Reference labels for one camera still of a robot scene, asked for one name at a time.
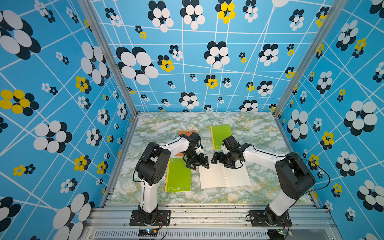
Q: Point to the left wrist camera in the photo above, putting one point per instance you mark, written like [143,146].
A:
[198,148]

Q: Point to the green cover notebook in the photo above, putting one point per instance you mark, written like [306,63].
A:
[178,176]
[219,133]

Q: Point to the orange cover notebook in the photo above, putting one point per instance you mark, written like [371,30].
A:
[186,133]

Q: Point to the right controller board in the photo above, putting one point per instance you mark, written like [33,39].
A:
[276,234]

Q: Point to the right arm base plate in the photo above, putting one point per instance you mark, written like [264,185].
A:
[268,219]

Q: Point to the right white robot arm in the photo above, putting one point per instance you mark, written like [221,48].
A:
[294,176]

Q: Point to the controller board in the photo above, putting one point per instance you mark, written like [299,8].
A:
[276,234]
[148,233]

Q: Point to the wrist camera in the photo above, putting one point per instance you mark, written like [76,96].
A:
[230,144]
[198,148]

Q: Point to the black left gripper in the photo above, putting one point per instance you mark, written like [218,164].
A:
[199,161]

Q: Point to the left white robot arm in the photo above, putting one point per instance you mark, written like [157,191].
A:
[152,166]

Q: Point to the lined notebook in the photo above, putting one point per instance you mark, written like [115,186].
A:
[217,176]

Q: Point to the left controller board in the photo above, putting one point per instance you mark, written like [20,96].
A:
[148,233]

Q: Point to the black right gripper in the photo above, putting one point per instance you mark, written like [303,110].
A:
[215,157]

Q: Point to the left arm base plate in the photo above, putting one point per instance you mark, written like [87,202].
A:
[157,218]

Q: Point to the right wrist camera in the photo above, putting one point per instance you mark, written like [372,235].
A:
[230,144]

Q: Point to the aluminium frame rail front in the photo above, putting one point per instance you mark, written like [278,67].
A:
[211,222]

